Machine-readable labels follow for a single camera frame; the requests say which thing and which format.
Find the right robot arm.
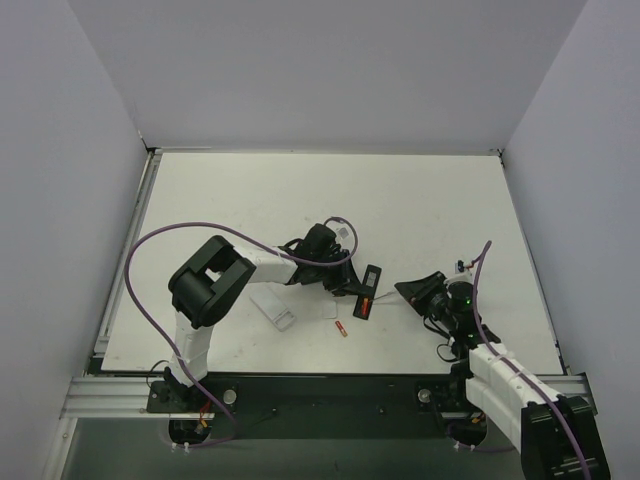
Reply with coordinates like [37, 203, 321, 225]
[394, 272, 611, 479]

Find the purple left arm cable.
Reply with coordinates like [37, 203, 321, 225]
[123, 215, 360, 449]

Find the black remote control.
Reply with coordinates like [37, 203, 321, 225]
[353, 264, 382, 320]

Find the white battery cover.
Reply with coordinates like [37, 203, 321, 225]
[322, 300, 339, 320]

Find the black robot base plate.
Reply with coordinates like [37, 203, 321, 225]
[147, 373, 489, 445]

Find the aluminium frame rail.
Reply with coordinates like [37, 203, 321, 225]
[60, 148, 163, 420]

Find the clear test screwdriver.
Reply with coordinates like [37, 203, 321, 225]
[372, 291, 400, 303]

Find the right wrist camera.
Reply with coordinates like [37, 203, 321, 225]
[454, 259, 476, 279]

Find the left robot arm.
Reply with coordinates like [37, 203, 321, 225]
[163, 217, 362, 412]

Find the white remote control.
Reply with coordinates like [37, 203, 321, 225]
[250, 286, 296, 332]

